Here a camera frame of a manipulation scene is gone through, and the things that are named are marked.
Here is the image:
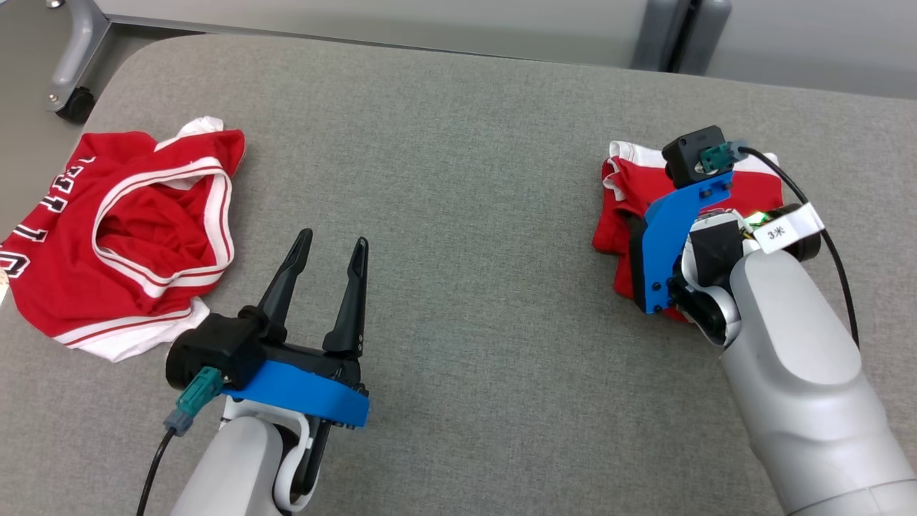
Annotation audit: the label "grey cart leg with caster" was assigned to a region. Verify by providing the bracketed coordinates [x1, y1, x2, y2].
[44, 0, 112, 123]

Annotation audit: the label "black right cable teal plug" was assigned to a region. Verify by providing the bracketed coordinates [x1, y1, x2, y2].
[701, 140, 860, 350]

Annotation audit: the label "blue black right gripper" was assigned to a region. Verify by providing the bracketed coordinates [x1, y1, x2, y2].
[629, 168, 735, 316]

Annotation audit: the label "black cable teal plug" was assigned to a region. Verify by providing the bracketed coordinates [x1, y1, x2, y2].
[135, 365, 224, 516]
[701, 140, 860, 350]

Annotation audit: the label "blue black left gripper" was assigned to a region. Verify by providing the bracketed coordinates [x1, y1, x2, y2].
[222, 228, 370, 431]

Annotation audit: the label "red shorts with white trim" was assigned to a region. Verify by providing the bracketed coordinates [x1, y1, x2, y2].
[592, 140, 785, 323]

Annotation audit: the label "grey partition post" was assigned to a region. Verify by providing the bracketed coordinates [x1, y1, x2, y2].
[630, 0, 733, 76]

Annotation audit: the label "black left cable teal plug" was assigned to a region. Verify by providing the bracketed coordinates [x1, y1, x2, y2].
[135, 365, 224, 516]

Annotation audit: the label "red white basketball jersey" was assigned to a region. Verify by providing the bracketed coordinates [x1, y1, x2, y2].
[0, 116, 246, 363]

